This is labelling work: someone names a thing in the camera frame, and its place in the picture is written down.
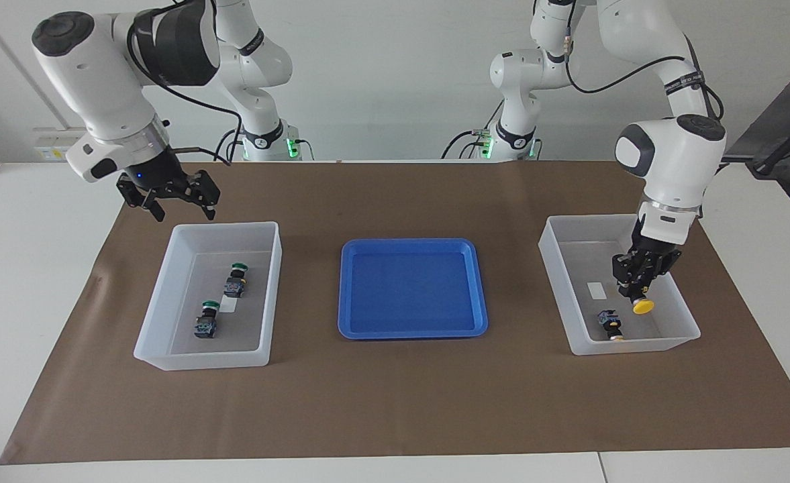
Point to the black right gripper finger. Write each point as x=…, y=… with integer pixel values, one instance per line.
x=205, y=188
x=136, y=196

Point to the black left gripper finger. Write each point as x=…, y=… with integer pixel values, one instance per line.
x=650, y=274
x=624, y=272

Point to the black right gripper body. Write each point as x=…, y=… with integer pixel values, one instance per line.
x=153, y=174

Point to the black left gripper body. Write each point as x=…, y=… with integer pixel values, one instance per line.
x=653, y=253

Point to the yellow mushroom push button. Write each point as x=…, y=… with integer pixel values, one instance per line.
x=609, y=320
x=644, y=306

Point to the green mushroom push button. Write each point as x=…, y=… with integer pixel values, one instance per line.
x=235, y=287
x=205, y=327

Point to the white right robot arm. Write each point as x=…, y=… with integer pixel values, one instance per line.
x=92, y=74

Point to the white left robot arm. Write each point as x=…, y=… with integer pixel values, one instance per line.
x=676, y=161

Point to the white paper label sticker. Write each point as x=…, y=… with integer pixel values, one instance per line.
x=228, y=306
x=596, y=290

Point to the translucent white plastic box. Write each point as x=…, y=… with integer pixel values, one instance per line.
x=247, y=335
x=582, y=268

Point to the black metal pole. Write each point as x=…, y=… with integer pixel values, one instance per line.
x=780, y=151

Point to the blue plastic tray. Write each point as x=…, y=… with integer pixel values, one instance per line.
x=411, y=288

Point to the brown paper table mat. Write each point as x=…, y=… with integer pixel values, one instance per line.
x=394, y=402

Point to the white wall socket box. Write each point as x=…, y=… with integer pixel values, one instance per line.
x=49, y=144

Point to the white wall conduit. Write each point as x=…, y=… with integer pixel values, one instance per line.
x=5, y=39

